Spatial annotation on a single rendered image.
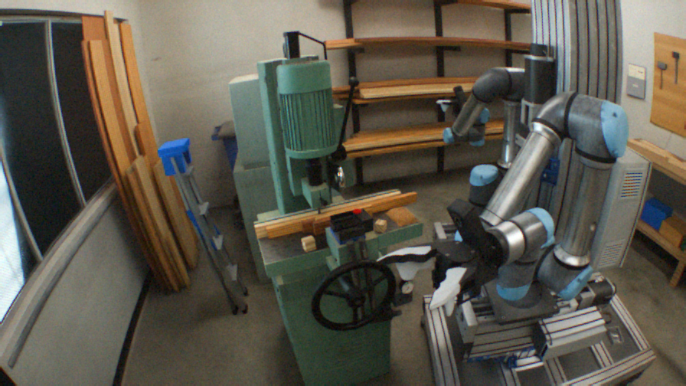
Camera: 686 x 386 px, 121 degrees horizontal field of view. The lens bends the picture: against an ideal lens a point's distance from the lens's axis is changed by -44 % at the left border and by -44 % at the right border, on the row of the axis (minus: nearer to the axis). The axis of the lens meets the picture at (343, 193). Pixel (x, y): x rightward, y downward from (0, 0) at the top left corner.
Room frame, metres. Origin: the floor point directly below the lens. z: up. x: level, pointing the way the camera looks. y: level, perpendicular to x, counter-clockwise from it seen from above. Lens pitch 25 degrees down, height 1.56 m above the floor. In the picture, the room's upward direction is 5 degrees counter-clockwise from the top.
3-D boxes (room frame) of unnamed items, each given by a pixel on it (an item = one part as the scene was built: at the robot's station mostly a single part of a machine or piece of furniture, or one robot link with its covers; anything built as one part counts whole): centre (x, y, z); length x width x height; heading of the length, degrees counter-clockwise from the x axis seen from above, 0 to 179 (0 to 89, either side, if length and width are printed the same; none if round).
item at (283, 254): (1.04, 0.01, 0.87); 0.61 x 0.30 x 0.06; 108
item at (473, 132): (1.48, -0.65, 1.12); 0.11 x 0.08 x 0.11; 100
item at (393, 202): (1.16, 0.00, 0.92); 0.62 x 0.02 x 0.04; 108
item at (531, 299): (0.70, -0.55, 0.87); 0.15 x 0.15 x 0.10
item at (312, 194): (1.15, 0.10, 1.03); 0.14 x 0.07 x 0.09; 18
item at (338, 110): (1.38, 0.02, 1.23); 0.09 x 0.08 x 0.15; 18
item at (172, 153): (1.67, 0.84, 0.58); 0.27 x 0.25 x 1.16; 100
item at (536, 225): (0.48, -0.35, 1.21); 0.11 x 0.08 x 0.09; 111
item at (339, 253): (0.96, -0.02, 0.92); 0.15 x 0.13 x 0.09; 108
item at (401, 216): (1.14, -0.22, 0.91); 0.12 x 0.09 x 0.03; 18
